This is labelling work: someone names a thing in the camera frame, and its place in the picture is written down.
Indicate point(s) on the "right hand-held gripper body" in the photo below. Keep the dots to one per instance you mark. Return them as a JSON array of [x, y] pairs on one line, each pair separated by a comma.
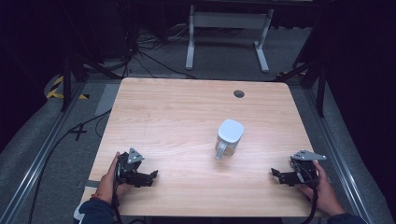
[[305, 169]]

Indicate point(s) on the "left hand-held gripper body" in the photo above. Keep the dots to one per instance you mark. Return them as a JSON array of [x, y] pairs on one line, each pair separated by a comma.
[[129, 169]]

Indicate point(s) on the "person's left hand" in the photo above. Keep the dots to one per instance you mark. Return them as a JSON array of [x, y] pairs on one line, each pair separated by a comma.
[[107, 183]]

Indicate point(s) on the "person's right hand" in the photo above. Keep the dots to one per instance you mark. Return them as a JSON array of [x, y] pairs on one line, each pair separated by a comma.
[[325, 193]]

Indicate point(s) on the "grey tape strip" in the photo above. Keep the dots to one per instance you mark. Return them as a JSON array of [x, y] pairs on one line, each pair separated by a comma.
[[88, 184]]

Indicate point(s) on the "white mug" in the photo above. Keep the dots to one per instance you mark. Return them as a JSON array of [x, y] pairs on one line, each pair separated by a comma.
[[229, 138]]

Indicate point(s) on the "grey floor plate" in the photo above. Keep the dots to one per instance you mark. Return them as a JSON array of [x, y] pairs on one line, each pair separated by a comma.
[[107, 99]]

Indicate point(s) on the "black metal stand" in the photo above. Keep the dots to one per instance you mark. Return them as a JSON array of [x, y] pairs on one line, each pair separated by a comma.
[[320, 87], [66, 84]]

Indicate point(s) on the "white metal table frame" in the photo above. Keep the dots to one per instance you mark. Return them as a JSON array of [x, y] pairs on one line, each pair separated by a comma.
[[230, 20]]

